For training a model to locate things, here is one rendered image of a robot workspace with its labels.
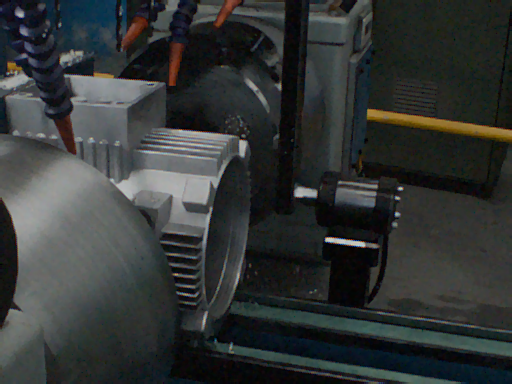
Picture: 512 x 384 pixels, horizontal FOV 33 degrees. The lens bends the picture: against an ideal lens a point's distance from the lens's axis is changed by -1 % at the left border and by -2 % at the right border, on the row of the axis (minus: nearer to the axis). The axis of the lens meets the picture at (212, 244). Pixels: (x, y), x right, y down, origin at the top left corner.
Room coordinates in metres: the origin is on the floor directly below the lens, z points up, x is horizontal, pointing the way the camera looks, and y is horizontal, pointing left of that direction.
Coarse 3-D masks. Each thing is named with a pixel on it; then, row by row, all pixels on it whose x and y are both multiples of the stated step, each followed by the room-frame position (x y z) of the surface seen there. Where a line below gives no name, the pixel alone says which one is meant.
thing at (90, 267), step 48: (0, 144) 0.55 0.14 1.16; (48, 144) 0.56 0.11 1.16; (0, 192) 0.48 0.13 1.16; (48, 192) 0.50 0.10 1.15; (96, 192) 0.53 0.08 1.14; (48, 240) 0.45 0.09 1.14; (96, 240) 0.49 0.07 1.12; (144, 240) 0.53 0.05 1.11; (48, 288) 0.42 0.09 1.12; (96, 288) 0.45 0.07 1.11; (144, 288) 0.50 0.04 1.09; (48, 336) 0.39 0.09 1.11; (96, 336) 0.43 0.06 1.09; (144, 336) 0.48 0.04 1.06
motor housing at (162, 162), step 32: (160, 160) 0.73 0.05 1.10; (192, 160) 0.72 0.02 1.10; (224, 160) 0.74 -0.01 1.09; (128, 192) 0.72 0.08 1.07; (160, 192) 0.71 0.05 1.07; (224, 192) 0.83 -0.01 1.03; (192, 224) 0.69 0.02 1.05; (224, 224) 0.83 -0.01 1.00; (192, 256) 0.66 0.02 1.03; (224, 256) 0.81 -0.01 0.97; (192, 288) 0.67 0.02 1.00; (224, 288) 0.78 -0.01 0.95; (224, 320) 0.76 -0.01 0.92
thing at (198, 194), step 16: (240, 144) 0.81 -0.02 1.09; (192, 192) 0.69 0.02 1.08; (208, 192) 0.69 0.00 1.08; (192, 208) 0.69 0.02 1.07; (208, 208) 0.69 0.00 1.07; (240, 272) 0.80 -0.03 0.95; (192, 320) 0.69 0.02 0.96; (208, 320) 0.69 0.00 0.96; (192, 336) 0.70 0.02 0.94; (208, 336) 0.69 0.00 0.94
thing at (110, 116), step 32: (32, 96) 0.77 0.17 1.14; (96, 96) 0.84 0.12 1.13; (128, 96) 0.83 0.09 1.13; (160, 96) 0.81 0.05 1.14; (32, 128) 0.75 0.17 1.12; (96, 128) 0.73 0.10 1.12; (128, 128) 0.73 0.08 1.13; (160, 128) 0.81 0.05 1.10; (96, 160) 0.74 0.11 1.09; (128, 160) 0.73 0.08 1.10
